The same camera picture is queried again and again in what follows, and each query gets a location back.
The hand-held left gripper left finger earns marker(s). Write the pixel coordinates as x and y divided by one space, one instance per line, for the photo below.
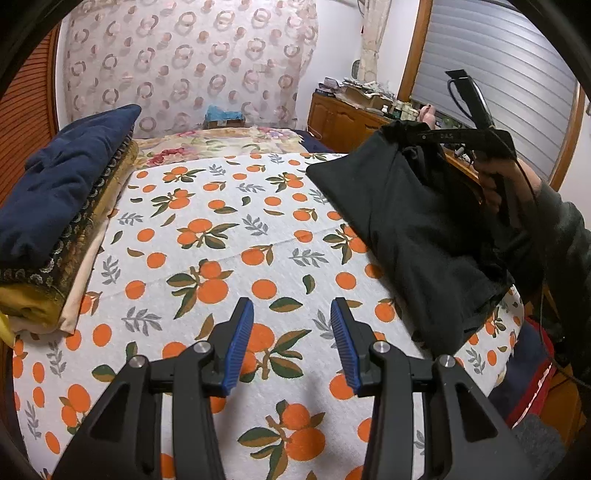
238 341

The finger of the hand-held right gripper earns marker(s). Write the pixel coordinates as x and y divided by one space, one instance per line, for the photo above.
443 135

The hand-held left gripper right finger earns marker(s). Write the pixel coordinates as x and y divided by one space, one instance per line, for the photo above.
344 346

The black t-shirt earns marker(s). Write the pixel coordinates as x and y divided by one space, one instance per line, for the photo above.
406 221

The person's right forearm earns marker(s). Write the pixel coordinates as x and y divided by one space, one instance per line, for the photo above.
558 240

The stack of folded clothes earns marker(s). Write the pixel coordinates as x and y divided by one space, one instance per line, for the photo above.
32 302

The person's right hand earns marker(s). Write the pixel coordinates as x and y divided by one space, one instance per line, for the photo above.
487 187

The pink doll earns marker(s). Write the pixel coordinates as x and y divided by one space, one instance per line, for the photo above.
428 115

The pile of dresser clutter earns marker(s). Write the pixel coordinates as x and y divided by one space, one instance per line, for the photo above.
369 92

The grey window shutter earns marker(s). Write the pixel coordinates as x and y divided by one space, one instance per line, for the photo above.
508 55

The wooden dresser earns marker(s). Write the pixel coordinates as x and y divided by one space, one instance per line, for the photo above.
341 124

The lace curtain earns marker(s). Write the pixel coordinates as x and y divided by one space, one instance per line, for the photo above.
371 46

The orange fruit print blanket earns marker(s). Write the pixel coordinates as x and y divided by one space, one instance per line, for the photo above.
277 230

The beige folded cloth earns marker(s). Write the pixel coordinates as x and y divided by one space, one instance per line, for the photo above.
79 286

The navy bedding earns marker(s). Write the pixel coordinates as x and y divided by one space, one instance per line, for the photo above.
519 374

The dark gold-patterned folded cloth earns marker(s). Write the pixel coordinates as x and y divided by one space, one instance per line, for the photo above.
69 251

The red blanket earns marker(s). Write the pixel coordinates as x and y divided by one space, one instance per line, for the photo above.
535 392

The floral blanket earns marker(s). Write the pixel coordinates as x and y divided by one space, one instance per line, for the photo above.
207 143

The cardboard box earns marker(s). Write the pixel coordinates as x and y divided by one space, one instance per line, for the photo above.
224 124

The blue cloth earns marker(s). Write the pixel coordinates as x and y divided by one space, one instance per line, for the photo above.
224 113

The grey fuzzy cloth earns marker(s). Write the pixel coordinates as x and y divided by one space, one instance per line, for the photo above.
540 447

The yellow cloth strip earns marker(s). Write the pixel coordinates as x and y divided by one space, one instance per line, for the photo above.
4 330

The navy folded cloth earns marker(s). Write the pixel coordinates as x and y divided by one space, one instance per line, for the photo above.
60 184

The circle-patterned curtain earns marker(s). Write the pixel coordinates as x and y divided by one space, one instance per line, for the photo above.
184 69

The louvred wooden door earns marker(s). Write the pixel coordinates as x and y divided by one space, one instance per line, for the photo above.
27 115

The wooden window frame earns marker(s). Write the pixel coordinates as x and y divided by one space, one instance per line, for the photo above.
415 55

